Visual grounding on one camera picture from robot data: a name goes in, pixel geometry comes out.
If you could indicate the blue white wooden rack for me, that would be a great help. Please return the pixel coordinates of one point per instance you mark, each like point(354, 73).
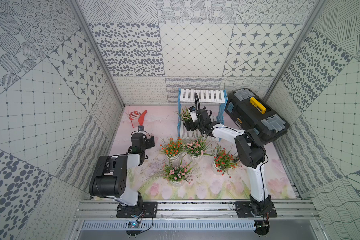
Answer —
point(214, 101)

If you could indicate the orange flower pot rear left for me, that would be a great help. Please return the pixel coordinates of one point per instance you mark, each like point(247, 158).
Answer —
point(173, 148)

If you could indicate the black plastic toolbox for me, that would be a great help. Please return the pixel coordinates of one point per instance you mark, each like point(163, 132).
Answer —
point(250, 112)

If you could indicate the pink flower pot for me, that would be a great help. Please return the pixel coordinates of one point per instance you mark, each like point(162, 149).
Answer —
point(185, 115)
point(197, 148)
point(177, 173)

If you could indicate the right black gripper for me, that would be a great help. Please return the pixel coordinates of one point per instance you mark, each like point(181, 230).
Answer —
point(188, 126)

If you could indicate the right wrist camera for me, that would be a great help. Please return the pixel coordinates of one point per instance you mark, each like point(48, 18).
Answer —
point(193, 114)

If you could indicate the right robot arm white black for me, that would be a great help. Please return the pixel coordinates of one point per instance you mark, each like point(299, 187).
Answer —
point(250, 150)

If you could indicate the red flower pot right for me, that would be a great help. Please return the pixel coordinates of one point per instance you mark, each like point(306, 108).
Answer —
point(224, 162)

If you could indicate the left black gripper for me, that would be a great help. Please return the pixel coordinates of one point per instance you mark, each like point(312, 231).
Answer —
point(138, 139)

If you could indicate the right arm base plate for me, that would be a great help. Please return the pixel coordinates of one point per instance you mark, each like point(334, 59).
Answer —
point(248, 209)

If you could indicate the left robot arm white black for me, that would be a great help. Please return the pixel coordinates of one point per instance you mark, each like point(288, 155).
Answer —
point(109, 179)

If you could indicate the aluminium rail frame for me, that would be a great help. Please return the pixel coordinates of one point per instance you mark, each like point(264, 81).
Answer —
point(199, 210)

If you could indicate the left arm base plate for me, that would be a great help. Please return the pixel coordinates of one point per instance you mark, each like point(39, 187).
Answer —
point(142, 209)

